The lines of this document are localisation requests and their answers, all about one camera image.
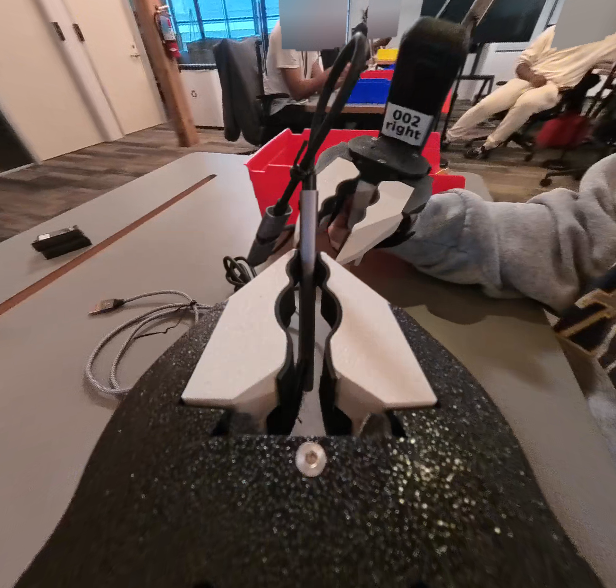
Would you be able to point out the red fire extinguisher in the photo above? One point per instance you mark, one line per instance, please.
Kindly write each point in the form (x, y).
(168, 34)

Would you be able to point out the black screen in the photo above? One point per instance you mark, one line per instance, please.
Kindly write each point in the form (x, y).
(510, 5)

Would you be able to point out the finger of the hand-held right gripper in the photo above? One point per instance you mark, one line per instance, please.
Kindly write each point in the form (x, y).
(337, 171)
(380, 231)

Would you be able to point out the black office chair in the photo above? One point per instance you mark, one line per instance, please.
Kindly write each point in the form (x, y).
(274, 116)
(582, 97)

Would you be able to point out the red bag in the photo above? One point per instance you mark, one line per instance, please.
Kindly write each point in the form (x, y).
(563, 130)

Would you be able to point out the small black device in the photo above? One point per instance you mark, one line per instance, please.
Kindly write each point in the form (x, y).
(62, 244)

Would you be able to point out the red plastic bin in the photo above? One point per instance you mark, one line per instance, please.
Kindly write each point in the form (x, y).
(378, 74)
(274, 164)

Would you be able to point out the white double door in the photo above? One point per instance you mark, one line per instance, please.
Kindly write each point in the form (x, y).
(72, 77)

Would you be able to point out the grey jacket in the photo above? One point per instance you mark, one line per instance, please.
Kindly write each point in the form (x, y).
(238, 82)

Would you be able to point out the grey metal plug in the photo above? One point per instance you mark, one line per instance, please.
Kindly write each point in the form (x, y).
(366, 203)

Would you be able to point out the wooden top table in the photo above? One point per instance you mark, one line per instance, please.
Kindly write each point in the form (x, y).
(356, 108)

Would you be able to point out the person's right hand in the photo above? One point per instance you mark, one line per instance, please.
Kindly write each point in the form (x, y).
(339, 234)

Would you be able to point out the black tripod stand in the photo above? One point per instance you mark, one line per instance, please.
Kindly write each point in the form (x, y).
(481, 8)

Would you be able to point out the wooden post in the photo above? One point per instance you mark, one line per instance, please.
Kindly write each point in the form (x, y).
(168, 97)

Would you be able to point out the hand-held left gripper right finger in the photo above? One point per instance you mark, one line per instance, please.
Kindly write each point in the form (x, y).
(380, 352)

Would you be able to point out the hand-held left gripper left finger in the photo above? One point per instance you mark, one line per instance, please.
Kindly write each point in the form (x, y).
(240, 347)

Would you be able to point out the person's right forearm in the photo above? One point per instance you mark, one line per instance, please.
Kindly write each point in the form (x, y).
(481, 241)

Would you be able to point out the blue plastic bin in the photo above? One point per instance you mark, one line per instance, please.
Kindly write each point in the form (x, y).
(368, 91)

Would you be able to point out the white recycling bin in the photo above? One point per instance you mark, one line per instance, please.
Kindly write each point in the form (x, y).
(202, 97)

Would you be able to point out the yellow plastic bin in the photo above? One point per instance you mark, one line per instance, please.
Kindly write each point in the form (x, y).
(386, 57)

